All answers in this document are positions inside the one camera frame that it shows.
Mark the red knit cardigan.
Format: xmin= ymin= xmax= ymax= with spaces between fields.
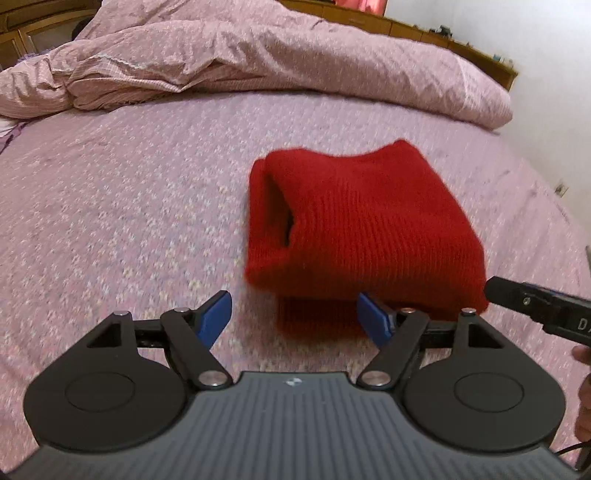
xmin=245 ymin=140 xmax=488 ymax=340

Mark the lilac small cloth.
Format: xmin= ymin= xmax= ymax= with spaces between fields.
xmin=0 ymin=117 xmax=27 ymax=153

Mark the black cable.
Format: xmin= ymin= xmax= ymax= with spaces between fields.
xmin=552 ymin=441 xmax=591 ymax=458

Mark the pink crumpled duvet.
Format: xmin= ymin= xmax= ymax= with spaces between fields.
xmin=1 ymin=1 xmax=513 ymax=130

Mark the pink and cream curtain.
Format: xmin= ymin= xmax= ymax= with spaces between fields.
xmin=335 ymin=0 xmax=388 ymax=16

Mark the wooden side cabinet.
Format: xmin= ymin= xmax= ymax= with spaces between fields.
xmin=280 ymin=0 xmax=519 ymax=91

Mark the pink floral bed sheet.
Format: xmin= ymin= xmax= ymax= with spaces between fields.
xmin=1 ymin=92 xmax=590 ymax=470

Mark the person's right hand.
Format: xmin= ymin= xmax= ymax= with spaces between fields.
xmin=572 ymin=346 xmax=591 ymax=442

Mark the wooden headboard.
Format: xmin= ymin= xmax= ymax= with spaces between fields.
xmin=0 ymin=0 xmax=101 ymax=70

